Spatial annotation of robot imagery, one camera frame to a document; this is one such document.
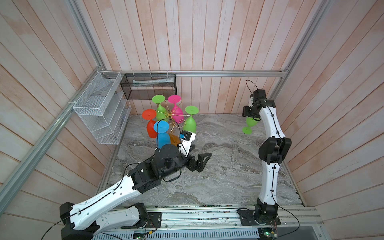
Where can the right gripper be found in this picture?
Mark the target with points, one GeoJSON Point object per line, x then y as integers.
{"type": "Point", "coordinates": [245, 112]}

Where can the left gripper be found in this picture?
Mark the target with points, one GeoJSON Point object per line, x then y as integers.
{"type": "Point", "coordinates": [192, 166]}

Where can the green wine glass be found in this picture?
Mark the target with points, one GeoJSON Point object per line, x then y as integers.
{"type": "Point", "coordinates": [161, 112]}
{"type": "Point", "coordinates": [190, 123]}
{"type": "Point", "coordinates": [250, 123]}

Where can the blue wine glass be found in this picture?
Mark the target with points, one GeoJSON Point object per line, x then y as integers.
{"type": "Point", "coordinates": [163, 138]}

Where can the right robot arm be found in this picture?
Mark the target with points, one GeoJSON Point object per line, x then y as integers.
{"type": "Point", "coordinates": [286, 142]}

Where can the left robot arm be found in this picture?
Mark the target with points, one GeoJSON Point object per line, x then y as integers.
{"type": "Point", "coordinates": [96, 215]}

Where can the pink wine glass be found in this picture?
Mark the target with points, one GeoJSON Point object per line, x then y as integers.
{"type": "Point", "coordinates": [176, 112]}

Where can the red wine glass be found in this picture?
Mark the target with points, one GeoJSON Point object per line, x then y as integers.
{"type": "Point", "coordinates": [150, 115]}

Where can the black mesh basket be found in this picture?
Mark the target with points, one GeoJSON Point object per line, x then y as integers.
{"type": "Point", "coordinates": [140, 87]}

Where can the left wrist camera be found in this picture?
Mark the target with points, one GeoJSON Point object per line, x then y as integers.
{"type": "Point", "coordinates": [186, 145]}

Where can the gold wire wine glass rack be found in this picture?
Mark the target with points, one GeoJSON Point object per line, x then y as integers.
{"type": "Point", "coordinates": [174, 126]}

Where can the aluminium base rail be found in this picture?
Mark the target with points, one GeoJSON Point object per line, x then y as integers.
{"type": "Point", "coordinates": [222, 222]}

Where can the white wire mesh shelf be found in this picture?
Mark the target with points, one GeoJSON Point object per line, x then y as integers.
{"type": "Point", "coordinates": [103, 109]}

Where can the horizontal aluminium frame bar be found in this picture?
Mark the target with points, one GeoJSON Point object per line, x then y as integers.
{"type": "Point", "coordinates": [214, 73]}

